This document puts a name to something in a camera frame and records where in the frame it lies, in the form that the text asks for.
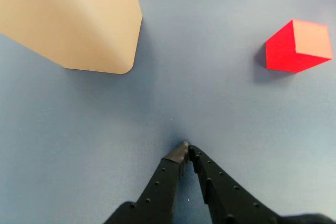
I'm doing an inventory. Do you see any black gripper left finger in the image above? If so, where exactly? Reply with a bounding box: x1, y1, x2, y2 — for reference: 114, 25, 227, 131
103, 141, 190, 224

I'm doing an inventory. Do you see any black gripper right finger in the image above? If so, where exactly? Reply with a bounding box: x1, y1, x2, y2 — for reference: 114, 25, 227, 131
187, 144, 284, 224

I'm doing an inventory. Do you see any beige metal square box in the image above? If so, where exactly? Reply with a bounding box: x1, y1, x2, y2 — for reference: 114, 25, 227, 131
0, 0, 143, 75

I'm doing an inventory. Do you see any red cube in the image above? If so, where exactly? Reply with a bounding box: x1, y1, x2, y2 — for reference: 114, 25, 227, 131
265, 19, 333, 73

